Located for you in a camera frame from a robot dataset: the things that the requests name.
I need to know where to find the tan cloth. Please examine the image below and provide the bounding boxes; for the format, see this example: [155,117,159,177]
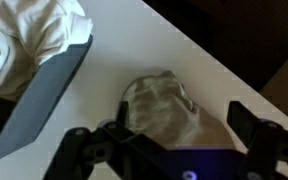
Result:
[121,69,236,151]

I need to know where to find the white cloth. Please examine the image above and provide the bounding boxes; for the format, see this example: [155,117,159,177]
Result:
[0,0,94,103]

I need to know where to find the grey rectangular box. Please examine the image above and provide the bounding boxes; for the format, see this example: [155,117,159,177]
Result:
[0,34,94,168]

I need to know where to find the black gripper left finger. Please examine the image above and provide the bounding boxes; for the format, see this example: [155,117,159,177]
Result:
[43,100,199,180]

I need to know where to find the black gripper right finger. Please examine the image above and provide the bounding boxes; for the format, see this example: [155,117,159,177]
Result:
[227,100,288,180]

